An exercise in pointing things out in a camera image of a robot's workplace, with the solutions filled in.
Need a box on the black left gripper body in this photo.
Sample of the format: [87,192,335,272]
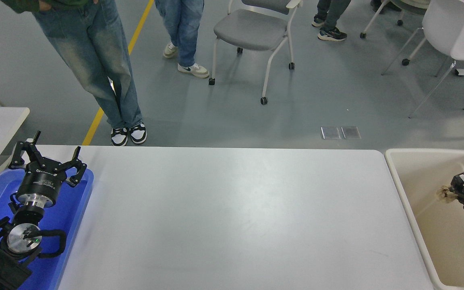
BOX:
[17,161,64,199]

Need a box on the tan paper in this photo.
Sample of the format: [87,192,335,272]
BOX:
[435,185,457,203]

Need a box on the large pale plastic bin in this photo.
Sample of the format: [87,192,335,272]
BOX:
[384,148,464,290]

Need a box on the blue plastic tray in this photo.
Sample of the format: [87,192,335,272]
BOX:
[0,166,95,290]

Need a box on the person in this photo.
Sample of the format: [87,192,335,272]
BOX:
[0,0,148,146]
[154,0,210,79]
[311,0,352,42]
[370,0,402,12]

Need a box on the white plastic shell chair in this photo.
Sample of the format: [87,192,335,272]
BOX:
[381,0,464,118]

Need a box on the white-framed wheeled chair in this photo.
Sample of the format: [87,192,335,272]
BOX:
[359,0,430,66]

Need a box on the grey padded wheeled chair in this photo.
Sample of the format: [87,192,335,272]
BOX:
[208,0,304,105]

